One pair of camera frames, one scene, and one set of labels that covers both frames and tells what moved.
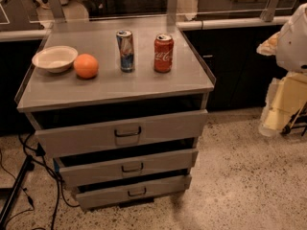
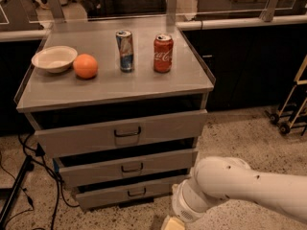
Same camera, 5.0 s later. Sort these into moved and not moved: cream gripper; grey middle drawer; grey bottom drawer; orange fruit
Moved: cream gripper
Not moved: orange fruit; grey bottom drawer; grey middle drawer
